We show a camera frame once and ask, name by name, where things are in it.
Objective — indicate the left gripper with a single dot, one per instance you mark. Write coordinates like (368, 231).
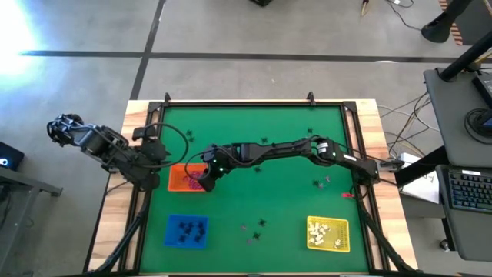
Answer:
(153, 150)

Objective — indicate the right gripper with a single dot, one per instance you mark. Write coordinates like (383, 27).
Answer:
(213, 177)

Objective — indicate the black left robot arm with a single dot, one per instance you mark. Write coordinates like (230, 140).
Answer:
(96, 140)

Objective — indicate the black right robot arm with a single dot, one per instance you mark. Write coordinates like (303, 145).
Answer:
(288, 148)

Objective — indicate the orange plastic basket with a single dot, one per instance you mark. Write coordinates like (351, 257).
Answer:
(175, 182)

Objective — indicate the black table clamp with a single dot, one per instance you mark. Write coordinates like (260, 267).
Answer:
(166, 97)
(310, 98)

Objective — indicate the blue plastic basket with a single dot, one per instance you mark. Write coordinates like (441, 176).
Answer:
(171, 240)

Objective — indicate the small red connector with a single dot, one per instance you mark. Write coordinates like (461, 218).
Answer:
(348, 195)

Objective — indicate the grey metal stand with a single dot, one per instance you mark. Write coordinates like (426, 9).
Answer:
(23, 188)

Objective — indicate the yellow plastic basket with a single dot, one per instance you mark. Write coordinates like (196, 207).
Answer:
(340, 229)

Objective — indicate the black device with blue light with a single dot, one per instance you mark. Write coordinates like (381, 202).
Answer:
(8, 157)

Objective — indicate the white paper sheet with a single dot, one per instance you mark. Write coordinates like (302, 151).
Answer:
(423, 188)

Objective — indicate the yellow hand tool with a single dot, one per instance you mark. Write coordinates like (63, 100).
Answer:
(363, 7)

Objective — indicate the grey side desk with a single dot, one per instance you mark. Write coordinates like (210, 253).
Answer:
(453, 134)

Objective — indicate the backlit computer keyboard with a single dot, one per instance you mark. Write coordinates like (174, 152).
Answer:
(471, 190)

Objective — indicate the black stand foot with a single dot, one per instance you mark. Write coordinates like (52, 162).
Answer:
(438, 27)

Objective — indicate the black slanted pole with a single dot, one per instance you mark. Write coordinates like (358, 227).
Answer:
(467, 57)

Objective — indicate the black desk device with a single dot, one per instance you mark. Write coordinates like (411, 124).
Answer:
(485, 86)

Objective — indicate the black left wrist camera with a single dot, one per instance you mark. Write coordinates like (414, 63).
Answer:
(144, 133)

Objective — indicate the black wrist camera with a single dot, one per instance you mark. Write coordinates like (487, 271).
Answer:
(210, 153)
(144, 133)

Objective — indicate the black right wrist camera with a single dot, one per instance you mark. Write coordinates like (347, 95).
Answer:
(210, 153)

